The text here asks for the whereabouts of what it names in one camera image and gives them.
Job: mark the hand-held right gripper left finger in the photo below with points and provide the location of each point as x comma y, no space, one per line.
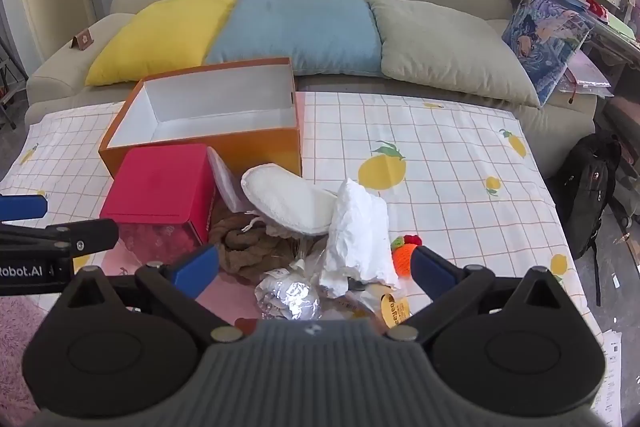
196,271

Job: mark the clear plastic packet yellow label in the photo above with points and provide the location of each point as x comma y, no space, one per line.
392,309

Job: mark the silver foil ball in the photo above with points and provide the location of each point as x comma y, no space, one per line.
287,299

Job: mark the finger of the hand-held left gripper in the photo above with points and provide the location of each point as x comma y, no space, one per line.
85,236
22,208

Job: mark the red box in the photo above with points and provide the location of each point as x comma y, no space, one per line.
160,187

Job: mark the orange cardboard box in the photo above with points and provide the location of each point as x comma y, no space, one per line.
220,142

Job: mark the translucent plastic bag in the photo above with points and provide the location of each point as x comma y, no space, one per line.
224,182

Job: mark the blue printed cushion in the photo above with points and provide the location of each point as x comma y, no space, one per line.
545,32

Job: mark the white paper sheets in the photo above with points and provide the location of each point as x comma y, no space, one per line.
612,372

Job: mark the beige pillow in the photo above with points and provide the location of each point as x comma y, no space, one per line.
450,47

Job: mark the pink fluffy rug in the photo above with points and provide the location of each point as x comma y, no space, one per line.
17,357

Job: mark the blue pillow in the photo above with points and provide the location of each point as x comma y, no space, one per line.
300,32

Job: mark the lemon print checked tablecloth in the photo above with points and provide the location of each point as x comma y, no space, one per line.
440,147

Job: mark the black backpack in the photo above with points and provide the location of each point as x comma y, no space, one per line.
585,197

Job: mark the small brown card stand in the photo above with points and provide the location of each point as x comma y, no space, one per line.
82,41

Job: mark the white crumpled paper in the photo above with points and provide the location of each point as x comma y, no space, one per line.
357,237

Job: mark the orange knitted toy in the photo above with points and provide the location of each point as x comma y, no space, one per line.
402,257

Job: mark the metal folding rack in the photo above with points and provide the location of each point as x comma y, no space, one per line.
10,72

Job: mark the clear plastic folder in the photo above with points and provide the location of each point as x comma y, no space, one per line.
587,74

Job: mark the white slipper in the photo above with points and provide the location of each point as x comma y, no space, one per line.
290,202

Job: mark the yellow pillow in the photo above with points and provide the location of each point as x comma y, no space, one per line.
160,34

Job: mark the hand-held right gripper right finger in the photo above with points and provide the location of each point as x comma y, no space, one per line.
429,273

